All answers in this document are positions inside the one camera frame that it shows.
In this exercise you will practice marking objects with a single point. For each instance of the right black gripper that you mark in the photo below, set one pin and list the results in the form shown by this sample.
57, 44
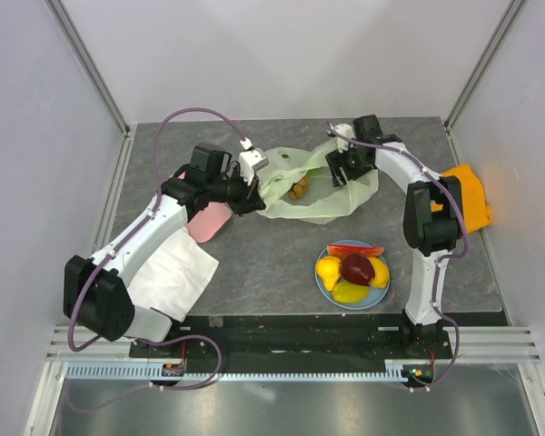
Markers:
341, 168

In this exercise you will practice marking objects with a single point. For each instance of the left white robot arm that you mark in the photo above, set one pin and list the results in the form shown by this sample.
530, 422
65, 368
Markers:
96, 287

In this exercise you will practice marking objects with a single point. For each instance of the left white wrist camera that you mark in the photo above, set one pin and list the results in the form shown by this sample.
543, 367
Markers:
251, 160

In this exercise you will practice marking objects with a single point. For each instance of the orange cloth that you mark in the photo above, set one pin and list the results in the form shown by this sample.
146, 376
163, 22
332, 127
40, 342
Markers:
475, 210

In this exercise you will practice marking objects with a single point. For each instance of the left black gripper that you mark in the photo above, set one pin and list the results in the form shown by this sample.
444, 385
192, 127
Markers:
251, 200

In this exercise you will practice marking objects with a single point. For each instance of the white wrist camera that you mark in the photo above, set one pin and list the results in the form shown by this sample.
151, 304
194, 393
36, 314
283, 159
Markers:
251, 160
342, 133

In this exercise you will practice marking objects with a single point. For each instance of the yellow fake lemon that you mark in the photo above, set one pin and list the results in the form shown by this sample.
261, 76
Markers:
381, 277

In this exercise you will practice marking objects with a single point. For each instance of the yellow green fake starfruit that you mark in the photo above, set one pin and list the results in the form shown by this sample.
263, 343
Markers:
349, 293

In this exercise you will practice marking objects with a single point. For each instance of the red fake watermelon slice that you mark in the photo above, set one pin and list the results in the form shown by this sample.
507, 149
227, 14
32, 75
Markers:
342, 251

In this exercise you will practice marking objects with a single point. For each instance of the pale green plastic bag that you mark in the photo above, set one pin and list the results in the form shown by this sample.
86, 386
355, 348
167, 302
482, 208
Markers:
323, 203

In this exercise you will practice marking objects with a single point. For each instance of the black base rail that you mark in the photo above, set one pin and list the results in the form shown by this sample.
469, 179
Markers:
347, 342

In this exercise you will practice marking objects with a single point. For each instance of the white cloth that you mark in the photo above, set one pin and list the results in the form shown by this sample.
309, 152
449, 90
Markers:
173, 279

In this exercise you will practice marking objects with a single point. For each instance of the brown fake walnut cluster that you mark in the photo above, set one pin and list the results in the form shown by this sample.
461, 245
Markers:
300, 188

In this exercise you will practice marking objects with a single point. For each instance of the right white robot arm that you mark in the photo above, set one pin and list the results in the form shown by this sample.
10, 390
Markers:
432, 221

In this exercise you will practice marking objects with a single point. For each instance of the dark red fake apple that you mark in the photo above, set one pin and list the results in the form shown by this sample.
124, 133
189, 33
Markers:
357, 269

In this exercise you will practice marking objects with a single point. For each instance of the pink cloth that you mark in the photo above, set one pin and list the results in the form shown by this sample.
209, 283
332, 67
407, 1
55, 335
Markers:
208, 222

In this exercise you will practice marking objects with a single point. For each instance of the yellow fake pear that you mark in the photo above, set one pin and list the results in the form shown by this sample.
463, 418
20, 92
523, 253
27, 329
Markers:
328, 269

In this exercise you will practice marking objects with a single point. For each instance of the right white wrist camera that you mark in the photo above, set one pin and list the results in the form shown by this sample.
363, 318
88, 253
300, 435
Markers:
342, 133

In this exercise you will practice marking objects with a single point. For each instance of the white slotted cable duct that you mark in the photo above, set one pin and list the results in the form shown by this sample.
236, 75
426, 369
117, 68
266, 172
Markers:
163, 372

